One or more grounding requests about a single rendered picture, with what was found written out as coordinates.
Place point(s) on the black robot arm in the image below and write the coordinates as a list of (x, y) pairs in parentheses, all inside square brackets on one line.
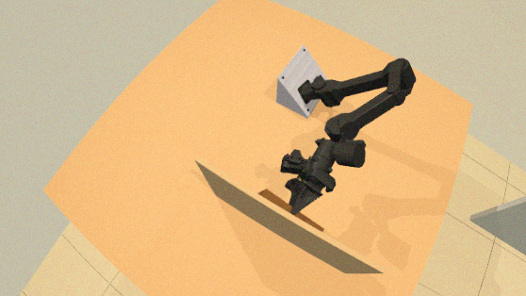
[(399, 78)]

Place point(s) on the brown picture frame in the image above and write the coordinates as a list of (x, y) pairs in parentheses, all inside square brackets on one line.
[(281, 203)]

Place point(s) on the tan flat rectangular board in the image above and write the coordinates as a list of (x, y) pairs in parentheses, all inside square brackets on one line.
[(285, 225)]

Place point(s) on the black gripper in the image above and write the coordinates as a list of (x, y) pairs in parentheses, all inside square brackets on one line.
[(304, 192)]

